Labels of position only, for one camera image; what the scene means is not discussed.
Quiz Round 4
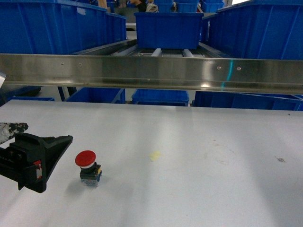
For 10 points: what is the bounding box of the large blue bin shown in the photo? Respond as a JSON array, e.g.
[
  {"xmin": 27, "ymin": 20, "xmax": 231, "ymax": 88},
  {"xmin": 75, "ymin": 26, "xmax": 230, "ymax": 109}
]
[
  {"xmin": 0, "ymin": 0, "xmax": 126, "ymax": 54},
  {"xmin": 202, "ymin": 0, "xmax": 303, "ymax": 60}
]

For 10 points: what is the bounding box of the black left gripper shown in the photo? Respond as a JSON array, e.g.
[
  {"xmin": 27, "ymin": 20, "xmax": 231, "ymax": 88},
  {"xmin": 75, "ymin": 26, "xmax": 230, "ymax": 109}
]
[{"xmin": 0, "ymin": 122, "xmax": 73, "ymax": 193}]

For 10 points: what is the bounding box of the stainless steel shelf rail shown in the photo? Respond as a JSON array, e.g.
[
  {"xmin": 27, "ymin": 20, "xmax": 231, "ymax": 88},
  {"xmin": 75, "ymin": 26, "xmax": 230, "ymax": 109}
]
[{"xmin": 0, "ymin": 54, "xmax": 303, "ymax": 95}]

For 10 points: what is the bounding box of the person in background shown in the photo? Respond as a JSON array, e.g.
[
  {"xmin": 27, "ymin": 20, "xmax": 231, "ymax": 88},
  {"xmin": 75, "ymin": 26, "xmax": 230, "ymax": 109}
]
[{"xmin": 130, "ymin": 0, "xmax": 147, "ymax": 12}]

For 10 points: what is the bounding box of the blue bin centre shelf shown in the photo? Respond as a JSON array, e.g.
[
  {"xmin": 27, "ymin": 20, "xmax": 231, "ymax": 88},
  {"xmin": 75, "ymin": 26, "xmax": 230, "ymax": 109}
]
[{"xmin": 134, "ymin": 12, "xmax": 204, "ymax": 49}]

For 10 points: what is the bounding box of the large blue bin right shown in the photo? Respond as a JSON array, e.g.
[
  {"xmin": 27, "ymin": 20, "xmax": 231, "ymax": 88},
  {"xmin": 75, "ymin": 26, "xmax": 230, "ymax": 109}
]
[{"xmin": 202, "ymin": 0, "xmax": 303, "ymax": 60}]

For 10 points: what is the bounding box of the yellow tape piece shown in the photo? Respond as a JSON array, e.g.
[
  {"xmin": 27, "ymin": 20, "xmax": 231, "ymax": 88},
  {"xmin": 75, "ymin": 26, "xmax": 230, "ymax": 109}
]
[{"xmin": 149, "ymin": 151, "xmax": 161, "ymax": 162}]

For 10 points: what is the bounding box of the red mushroom push button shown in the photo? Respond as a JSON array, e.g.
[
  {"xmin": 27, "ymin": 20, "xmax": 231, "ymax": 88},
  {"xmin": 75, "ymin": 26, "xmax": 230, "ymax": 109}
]
[{"xmin": 75, "ymin": 150, "xmax": 102, "ymax": 187}]

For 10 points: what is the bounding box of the blue bin under shelf left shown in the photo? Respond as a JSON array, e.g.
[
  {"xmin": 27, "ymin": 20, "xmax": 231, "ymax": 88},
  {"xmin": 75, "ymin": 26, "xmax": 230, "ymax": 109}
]
[{"xmin": 66, "ymin": 87, "xmax": 125, "ymax": 104}]

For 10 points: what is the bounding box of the blue bin under shelf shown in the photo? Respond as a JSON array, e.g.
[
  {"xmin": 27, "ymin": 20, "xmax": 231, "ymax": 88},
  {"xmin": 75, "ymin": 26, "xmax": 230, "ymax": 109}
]
[
  {"xmin": 192, "ymin": 91, "xmax": 303, "ymax": 111},
  {"xmin": 66, "ymin": 87, "xmax": 125, "ymax": 104},
  {"xmin": 132, "ymin": 89, "xmax": 189, "ymax": 106}
]

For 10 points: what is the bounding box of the large blue bin left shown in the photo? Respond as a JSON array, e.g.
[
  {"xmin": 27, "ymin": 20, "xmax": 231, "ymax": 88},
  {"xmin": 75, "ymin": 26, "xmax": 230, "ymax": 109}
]
[{"xmin": 0, "ymin": 0, "xmax": 126, "ymax": 54}]

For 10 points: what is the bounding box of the blue bin under shelf right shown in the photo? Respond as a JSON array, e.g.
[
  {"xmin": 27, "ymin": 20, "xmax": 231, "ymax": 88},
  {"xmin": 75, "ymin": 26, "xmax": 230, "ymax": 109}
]
[{"xmin": 192, "ymin": 91, "xmax": 303, "ymax": 111}]

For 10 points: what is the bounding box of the blue bin under shelf centre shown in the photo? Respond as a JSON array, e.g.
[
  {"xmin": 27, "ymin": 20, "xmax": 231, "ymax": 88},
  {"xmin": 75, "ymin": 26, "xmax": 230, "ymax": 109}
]
[{"xmin": 132, "ymin": 89, "xmax": 189, "ymax": 106}]

